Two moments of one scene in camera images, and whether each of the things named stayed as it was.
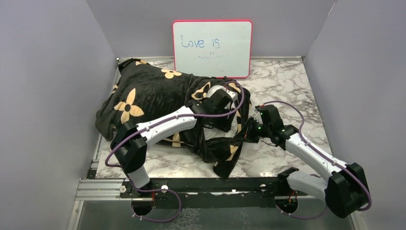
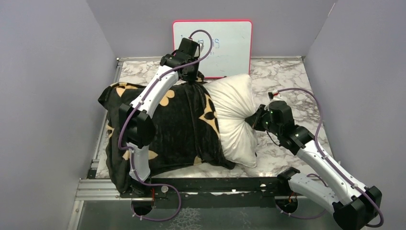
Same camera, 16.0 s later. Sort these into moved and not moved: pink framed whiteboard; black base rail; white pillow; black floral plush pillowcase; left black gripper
Moved: left black gripper; white pillow; black floral plush pillowcase
Not moved: pink framed whiteboard; black base rail
